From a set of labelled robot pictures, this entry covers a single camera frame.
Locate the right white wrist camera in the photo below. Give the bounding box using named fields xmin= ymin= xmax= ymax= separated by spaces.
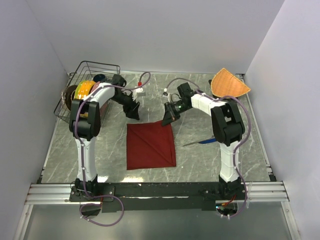
xmin=162 ymin=88 xmax=173 ymax=103

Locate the dark teal mug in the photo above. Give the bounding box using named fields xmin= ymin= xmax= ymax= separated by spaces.
xmin=92 ymin=74 xmax=107 ymax=83

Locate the yellow green plate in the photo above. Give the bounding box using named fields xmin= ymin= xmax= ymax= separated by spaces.
xmin=74 ymin=79 xmax=97 ymax=118

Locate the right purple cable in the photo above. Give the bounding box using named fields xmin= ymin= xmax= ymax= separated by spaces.
xmin=163 ymin=77 xmax=252 ymax=220

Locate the dark red cloth napkin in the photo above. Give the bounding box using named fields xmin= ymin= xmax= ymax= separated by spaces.
xmin=126 ymin=120 xmax=177 ymax=171

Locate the aluminium extrusion rail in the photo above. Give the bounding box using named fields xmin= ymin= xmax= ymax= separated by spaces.
xmin=25 ymin=181 xmax=289 ymax=205

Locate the black wire dish rack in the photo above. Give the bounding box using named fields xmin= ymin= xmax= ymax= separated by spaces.
xmin=54 ymin=60 xmax=121 ymax=123

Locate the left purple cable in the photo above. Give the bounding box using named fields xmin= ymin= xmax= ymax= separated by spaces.
xmin=74 ymin=71 xmax=152 ymax=228

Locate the dark brown plate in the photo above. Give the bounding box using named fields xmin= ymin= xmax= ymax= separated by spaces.
xmin=60 ymin=85 xmax=78 ymax=111

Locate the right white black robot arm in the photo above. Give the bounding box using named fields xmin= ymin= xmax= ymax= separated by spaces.
xmin=161 ymin=83 xmax=247 ymax=200

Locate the orange woven fan basket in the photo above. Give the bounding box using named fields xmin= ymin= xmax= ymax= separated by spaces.
xmin=210 ymin=68 xmax=251 ymax=98

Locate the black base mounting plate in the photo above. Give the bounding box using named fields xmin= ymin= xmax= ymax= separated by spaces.
xmin=69 ymin=182 xmax=246 ymax=213

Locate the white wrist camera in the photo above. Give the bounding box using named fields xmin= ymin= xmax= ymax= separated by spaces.
xmin=132 ymin=81 xmax=146 ymax=100
xmin=162 ymin=88 xmax=173 ymax=103

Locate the pink dotted plate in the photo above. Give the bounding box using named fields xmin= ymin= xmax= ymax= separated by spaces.
xmin=90 ymin=81 xmax=101 ymax=93

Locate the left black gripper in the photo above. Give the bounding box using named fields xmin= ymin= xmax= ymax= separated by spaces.
xmin=110 ymin=92 xmax=141 ymax=121

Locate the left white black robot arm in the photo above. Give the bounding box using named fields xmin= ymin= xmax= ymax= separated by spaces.
xmin=69 ymin=74 xmax=140 ymax=201

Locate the purple cable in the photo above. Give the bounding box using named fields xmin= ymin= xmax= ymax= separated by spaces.
xmin=163 ymin=77 xmax=252 ymax=220
xmin=74 ymin=71 xmax=152 ymax=228

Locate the blue handled knife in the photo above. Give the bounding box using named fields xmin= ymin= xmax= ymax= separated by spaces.
xmin=183 ymin=136 xmax=217 ymax=147

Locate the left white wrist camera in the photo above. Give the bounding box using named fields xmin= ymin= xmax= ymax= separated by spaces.
xmin=132 ymin=81 xmax=146 ymax=100

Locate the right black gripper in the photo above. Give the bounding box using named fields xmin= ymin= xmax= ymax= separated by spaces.
xmin=161 ymin=101 xmax=191 ymax=127

